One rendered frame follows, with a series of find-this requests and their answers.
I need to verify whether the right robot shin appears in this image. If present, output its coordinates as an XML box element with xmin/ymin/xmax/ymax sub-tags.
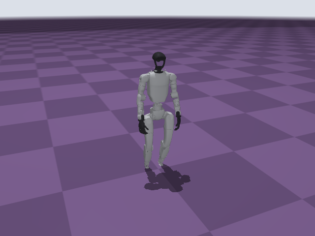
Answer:
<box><xmin>143</xmin><ymin>144</ymin><xmax>152</xmax><ymax>166</ymax></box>

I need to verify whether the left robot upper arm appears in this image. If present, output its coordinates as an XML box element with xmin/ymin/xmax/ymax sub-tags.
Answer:
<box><xmin>169</xmin><ymin>73</ymin><xmax>178</xmax><ymax>98</ymax></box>

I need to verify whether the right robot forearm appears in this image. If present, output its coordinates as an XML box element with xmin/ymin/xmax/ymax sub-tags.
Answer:
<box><xmin>136</xmin><ymin>94</ymin><xmax>144</xmax><ymax>120</ymax></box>

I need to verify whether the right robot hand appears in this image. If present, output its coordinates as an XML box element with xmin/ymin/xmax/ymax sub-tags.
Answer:
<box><xmin>138</xmin><ymin>115</ymin><xmax>149</xmax><ymax>134</ymax></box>

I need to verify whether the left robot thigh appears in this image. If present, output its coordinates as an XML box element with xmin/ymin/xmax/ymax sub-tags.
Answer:
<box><xmin>160</xmin><ymin>111</ymin><xmax>174</xmax><ymax>148</ymax></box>

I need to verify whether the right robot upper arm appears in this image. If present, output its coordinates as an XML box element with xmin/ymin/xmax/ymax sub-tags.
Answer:
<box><xmin>138</xmin><ymin>73</ymin><xmax>150</xmax><ymax>101</ymax></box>

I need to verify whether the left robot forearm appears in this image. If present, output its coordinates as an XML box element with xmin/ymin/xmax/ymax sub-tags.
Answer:
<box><xmin>173</xmin><ymin>92</ymin><xmax>181</xmax><ymax>115</ymax></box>

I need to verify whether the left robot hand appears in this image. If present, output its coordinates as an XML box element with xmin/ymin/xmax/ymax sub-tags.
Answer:
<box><xmin>174</xmin><ymin>111</ymin><xmax>181</xmax><ymax>130</ymax></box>

